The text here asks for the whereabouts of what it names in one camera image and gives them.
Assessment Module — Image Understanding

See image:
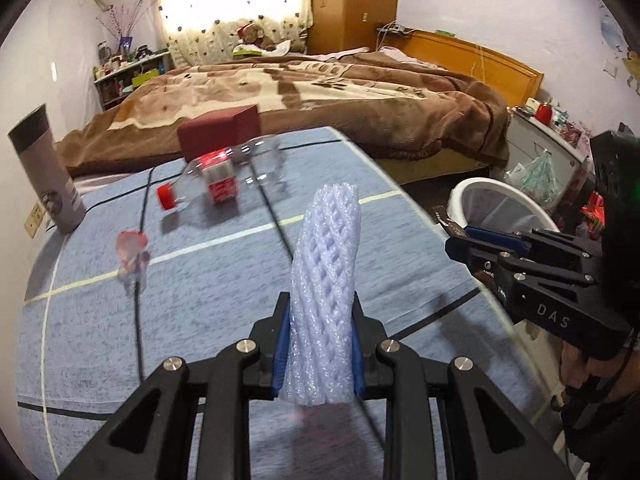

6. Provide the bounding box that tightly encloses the white foam net sleeve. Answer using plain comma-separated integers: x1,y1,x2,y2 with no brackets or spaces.
279,183,361,406

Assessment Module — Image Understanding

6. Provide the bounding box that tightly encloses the white trash bin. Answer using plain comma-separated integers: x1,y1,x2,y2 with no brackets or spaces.
447,178,559,233

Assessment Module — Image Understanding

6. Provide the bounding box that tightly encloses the right hand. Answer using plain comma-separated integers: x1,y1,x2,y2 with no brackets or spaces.
560,342,623,389

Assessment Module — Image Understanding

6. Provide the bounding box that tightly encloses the green plastic bag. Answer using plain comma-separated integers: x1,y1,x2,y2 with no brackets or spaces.
506,151,561,209

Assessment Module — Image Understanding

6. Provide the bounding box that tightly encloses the grey bedside cabinet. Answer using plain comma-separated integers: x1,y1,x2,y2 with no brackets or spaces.
500,108,589,214

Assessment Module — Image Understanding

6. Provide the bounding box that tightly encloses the red mug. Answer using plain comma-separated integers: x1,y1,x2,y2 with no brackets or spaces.
535,102,553,126

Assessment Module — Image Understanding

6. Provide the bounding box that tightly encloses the blue grey table cloth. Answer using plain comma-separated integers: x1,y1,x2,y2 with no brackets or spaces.
16,128,558,479

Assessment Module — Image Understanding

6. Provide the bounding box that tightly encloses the wooden bed headboard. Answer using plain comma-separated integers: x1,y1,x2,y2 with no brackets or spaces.
384,30,544,107

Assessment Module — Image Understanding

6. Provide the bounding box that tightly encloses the crushed clear plastic cup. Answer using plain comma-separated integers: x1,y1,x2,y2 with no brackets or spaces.
115,231,150,297

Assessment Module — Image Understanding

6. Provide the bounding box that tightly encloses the clear plastic water bottle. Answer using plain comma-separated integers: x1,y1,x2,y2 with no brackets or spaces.
156,136,285,210

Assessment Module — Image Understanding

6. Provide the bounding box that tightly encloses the brown blanket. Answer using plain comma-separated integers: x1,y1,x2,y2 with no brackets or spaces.
56,52,510,177

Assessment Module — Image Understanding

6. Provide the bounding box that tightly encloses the dark red box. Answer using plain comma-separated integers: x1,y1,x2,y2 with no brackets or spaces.
177,105,262,162

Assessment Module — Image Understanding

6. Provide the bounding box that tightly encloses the orange wooden wardrobe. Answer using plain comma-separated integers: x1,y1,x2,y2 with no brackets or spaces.
307,0,398,54

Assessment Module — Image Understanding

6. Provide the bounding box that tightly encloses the teddy bear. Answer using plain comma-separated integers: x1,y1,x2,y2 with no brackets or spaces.
238,23,276,51

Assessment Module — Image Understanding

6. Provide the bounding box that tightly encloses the patterned window curtain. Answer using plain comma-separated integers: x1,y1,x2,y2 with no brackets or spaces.
157,0,314,67

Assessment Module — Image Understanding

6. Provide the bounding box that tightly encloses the purple dried flower vase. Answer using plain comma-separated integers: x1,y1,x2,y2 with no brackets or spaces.
96,0,149,54

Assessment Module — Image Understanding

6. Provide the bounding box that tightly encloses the white wall shelf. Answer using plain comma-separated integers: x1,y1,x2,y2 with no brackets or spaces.
93,50,174,112

